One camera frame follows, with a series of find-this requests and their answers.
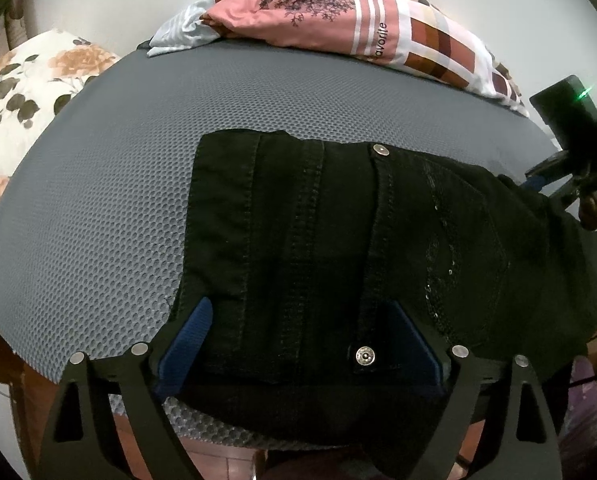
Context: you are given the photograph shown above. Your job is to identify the grey mesh bed mat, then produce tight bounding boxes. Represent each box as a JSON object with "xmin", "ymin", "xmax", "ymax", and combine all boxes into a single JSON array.
[{"xmin": 0, "ymin": 40, "xmax": 564, "ymax": 453}]

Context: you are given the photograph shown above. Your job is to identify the floral pillow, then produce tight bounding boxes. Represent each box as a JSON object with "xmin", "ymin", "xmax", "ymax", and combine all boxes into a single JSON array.
[{"xmin": 0, "ymin": 29, "xmax": 122, "ymax": 246}]

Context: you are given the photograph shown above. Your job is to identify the white striped cloth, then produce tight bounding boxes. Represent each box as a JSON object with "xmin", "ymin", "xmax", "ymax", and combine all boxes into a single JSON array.
[{"xmin": 146, "ymin": 2, "xmax": 224, "ymax": 58}]

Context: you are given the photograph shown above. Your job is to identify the beige patterned curtain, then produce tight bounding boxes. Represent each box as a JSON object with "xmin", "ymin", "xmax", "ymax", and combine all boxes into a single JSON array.
[{"xmin": 0, "ymin": 0, "xmax": 29, "ymax": 63}]

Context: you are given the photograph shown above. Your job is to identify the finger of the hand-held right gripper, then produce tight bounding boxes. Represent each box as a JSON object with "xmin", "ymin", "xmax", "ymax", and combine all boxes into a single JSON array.
[{"xmin": 498, "ymin": 152, "xmax": 581, "ymax": 207}]

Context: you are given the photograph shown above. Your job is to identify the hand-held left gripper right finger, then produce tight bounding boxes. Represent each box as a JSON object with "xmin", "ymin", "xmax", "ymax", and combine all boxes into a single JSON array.
[{"xmin": 385, "ymin": 300, "xmax": 564, "ymax": 480}]

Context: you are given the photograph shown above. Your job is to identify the pink patterned blanket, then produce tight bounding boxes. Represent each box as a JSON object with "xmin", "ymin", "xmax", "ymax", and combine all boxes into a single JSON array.
[{"xmin": 198, "ymin": 0, "xmax": 531, "ymax": 118}]

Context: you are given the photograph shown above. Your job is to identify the person's right hand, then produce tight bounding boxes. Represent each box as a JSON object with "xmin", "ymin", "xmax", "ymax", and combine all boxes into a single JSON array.
[{"xmin": 578, "ymin": 192, "xmax": 597, "ymax": 232}]

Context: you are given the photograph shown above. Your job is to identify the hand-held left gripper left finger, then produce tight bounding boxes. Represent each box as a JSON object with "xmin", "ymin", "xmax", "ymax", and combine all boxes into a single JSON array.
[{"xmin": 37, "ymin": 296, "xmax": 214, "ymax": 480}]

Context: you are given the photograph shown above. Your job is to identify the black pants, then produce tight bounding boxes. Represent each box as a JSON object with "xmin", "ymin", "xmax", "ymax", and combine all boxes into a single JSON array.
[{"xmin": 166, "ymin": 130, "xmax": 597, "ymax": 480}]

